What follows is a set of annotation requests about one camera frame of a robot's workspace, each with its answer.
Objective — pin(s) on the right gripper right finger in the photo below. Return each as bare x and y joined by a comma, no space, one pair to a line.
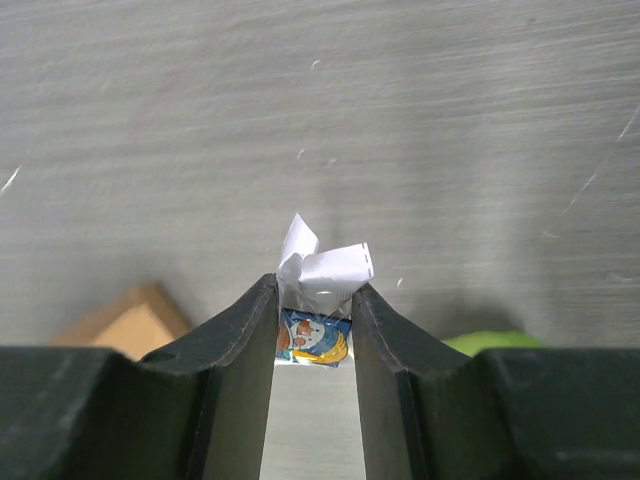
428,411

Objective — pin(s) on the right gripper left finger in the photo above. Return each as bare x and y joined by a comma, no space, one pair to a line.
195,408

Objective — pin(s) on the brown cardboard paper box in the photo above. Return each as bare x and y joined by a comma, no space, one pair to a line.
140,321

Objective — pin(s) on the small white wrapper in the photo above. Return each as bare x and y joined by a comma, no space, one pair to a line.
316,290

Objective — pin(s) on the green cabbage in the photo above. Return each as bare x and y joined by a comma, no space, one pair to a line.
471,344

